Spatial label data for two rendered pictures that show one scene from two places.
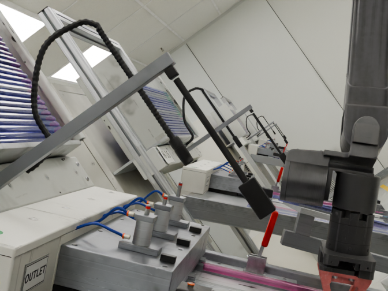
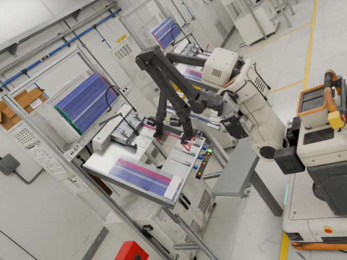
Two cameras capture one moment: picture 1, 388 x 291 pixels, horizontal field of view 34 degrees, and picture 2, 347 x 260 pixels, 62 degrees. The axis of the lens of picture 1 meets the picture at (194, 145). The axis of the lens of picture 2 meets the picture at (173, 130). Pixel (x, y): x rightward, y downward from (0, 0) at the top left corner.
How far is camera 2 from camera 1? 1.71 m
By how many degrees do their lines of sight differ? 42
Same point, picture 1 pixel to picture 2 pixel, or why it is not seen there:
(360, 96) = (158, 111)
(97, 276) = (116, 139)
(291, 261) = (251, 31)
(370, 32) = (161, 99)
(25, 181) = (107, 114)
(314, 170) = (151, 122)
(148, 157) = not seen: hidden behind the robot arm
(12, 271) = (101, 145)
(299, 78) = not seen: outside the picture
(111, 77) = (143, 32)
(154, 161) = not seen: hidden behind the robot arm
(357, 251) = (159, 134)
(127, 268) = (120, 139)
